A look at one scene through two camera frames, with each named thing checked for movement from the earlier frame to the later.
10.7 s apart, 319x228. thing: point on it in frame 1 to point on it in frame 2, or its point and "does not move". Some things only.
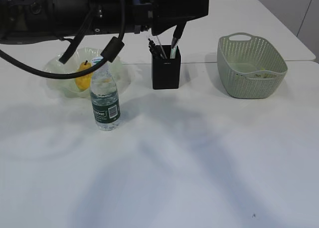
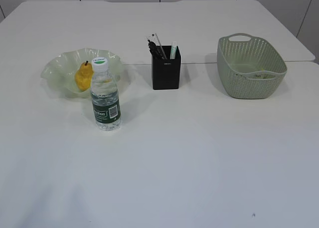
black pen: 178,32 to 159,52
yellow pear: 83,82 does not move
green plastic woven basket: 249,66 does not move
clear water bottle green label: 104,98 does not move
